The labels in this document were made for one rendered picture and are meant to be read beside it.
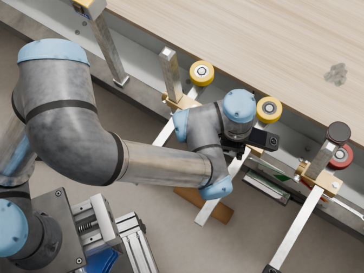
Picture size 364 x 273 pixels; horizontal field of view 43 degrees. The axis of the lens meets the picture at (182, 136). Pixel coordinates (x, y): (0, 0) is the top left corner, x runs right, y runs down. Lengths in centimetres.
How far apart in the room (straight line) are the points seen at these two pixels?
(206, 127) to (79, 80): 38
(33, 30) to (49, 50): 120
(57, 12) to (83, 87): 136
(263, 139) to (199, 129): 25
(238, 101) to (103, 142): 40
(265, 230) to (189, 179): 137
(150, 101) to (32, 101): 98
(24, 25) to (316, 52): 115
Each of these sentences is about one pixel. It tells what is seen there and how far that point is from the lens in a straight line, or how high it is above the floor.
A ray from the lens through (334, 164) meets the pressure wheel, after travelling 142.
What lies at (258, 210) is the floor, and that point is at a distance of 228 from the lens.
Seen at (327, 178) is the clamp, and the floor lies 87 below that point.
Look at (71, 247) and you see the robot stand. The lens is 125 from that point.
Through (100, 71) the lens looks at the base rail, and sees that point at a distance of 179.
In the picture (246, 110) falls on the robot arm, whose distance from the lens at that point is 103.
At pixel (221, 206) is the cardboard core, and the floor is 8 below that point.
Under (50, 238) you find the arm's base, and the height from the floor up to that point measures 110.
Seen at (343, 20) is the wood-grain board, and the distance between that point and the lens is 166.
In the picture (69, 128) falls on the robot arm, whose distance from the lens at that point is 71.
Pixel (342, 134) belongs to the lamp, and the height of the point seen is 111.
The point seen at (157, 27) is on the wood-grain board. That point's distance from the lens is 161.
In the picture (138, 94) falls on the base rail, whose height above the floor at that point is 70.
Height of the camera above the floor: 222
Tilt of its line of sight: 69 degrees down
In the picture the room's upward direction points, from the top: 12 degrees counter-clockwise
